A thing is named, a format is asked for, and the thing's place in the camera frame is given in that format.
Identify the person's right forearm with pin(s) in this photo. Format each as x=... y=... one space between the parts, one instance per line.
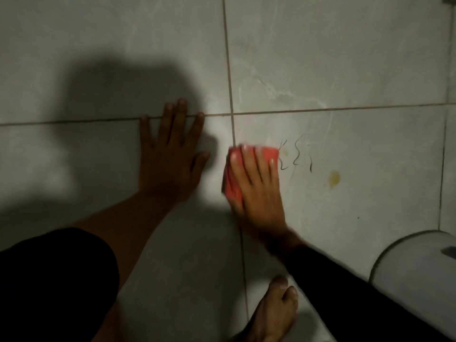
x=342 y=299

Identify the person's left middle finger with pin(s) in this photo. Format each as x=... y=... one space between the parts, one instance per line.
x=180 y=119

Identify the person's left thumb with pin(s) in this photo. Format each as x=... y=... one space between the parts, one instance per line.
x=201 y=163

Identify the white toilet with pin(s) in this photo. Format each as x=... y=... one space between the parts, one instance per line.
x=416 y=281

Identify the person's bare foot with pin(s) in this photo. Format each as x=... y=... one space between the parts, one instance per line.
x=270 y=313

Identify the person's left little finger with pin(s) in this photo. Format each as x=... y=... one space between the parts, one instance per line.
x=145 y=131

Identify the person's left forearm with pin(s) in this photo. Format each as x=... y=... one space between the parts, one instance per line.
x=135 y=227

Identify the black sleeve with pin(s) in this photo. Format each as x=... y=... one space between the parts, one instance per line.
x=53 y=288

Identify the red cleaning sponge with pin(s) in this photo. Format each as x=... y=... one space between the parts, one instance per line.
x=231 y=188

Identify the person's right hand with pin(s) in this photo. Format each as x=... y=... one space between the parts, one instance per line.
x=260 y=202

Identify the person's left hand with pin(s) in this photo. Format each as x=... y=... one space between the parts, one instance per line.
x=167 y=170

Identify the person's right middle finger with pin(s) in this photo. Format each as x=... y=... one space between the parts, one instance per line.
x=250 y=162

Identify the person's right little finger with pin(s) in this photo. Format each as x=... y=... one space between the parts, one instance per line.
x=273 y=172

